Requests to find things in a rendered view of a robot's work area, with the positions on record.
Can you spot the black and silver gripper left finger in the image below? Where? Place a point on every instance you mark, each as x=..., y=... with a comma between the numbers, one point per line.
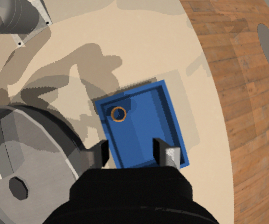
x=95, y=157

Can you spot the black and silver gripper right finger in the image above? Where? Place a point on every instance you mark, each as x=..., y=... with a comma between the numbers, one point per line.
x=166, y=155

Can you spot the blue crate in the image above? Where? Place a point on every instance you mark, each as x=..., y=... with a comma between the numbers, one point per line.
x=150, y=114

